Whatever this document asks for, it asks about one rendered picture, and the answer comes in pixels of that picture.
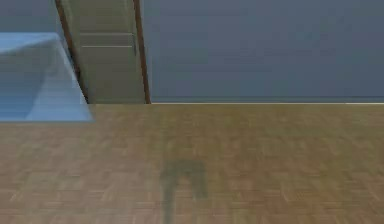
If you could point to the olive room door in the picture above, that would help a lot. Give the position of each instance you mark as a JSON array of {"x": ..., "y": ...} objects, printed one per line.
[{"x": 110, "y": 66}]

